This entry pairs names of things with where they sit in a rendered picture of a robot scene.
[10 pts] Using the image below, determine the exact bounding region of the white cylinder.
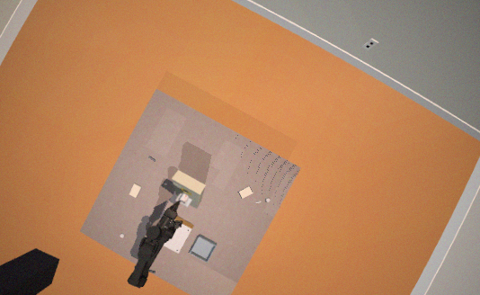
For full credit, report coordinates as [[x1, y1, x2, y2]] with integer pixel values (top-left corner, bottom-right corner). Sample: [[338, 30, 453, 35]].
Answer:
[[180, 194, 189, 202]]

